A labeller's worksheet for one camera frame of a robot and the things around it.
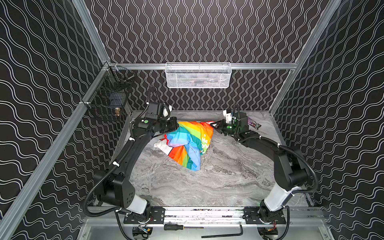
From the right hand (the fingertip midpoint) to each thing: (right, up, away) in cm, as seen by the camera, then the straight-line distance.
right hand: (210, 124), depth 87 cm
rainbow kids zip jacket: (-13, -10, -5) cm, 18 cm away
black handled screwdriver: (-17, -49, -17) cm, 54 cm away
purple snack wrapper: (+35, +1, +23) cm, 42 cm away
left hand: (-16, 0, -9) cm, 18 cm away
